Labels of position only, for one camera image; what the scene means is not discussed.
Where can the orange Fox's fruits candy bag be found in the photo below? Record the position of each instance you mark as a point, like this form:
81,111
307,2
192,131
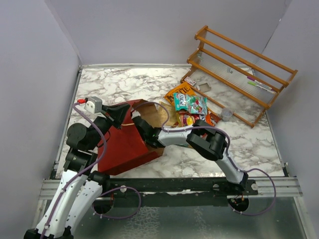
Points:
185,118

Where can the brown red paper bag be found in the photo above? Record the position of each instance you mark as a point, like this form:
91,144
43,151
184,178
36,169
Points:
125,147

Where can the markers on shelf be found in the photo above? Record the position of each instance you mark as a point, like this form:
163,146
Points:
260,85

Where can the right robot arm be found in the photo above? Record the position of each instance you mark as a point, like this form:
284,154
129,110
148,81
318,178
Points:
210,142

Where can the teal Fox's candy bag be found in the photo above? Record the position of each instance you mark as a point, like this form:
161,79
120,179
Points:
192,104

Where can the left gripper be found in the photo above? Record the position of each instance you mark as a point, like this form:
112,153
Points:
115,114

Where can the orange Kettle chips bag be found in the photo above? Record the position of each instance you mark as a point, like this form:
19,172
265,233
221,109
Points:
184,88

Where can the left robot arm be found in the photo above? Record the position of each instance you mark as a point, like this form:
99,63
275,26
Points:
79,185

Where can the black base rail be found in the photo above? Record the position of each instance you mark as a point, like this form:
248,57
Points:
171,192

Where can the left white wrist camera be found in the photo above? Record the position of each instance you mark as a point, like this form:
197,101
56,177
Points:
92,105

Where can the gold snack bag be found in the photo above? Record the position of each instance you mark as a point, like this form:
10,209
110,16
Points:
172,121

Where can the small grey tray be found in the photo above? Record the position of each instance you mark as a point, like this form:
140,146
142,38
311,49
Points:
204,87

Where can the small white red card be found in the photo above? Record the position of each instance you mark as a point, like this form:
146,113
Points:
190,81

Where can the wooden orange shelf rack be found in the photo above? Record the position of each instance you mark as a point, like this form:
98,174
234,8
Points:
226,64

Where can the small clear plastic cup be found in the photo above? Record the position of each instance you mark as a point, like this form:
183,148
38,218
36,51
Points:
226,114

